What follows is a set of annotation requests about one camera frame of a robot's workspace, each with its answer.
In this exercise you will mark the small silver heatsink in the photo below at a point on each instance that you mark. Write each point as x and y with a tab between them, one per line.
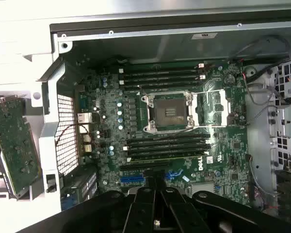
201	188

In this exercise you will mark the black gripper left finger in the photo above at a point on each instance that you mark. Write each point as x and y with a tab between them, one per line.
99	213

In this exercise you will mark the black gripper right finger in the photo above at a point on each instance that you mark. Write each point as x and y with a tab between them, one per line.
208	213

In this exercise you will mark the metal socket cover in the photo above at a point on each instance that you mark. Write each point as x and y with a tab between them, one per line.
224	109

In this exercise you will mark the CPU socket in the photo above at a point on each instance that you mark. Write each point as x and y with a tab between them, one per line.
169	111

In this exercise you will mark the open black PC case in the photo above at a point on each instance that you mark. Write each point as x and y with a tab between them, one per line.
160	46

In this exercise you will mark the long black expansion slot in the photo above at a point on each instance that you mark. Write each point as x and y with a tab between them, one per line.
140	167

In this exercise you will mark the green motherboard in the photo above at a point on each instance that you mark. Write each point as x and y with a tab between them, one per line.
232	136

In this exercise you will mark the blue expansion slot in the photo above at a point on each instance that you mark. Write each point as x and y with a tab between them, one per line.
132	180

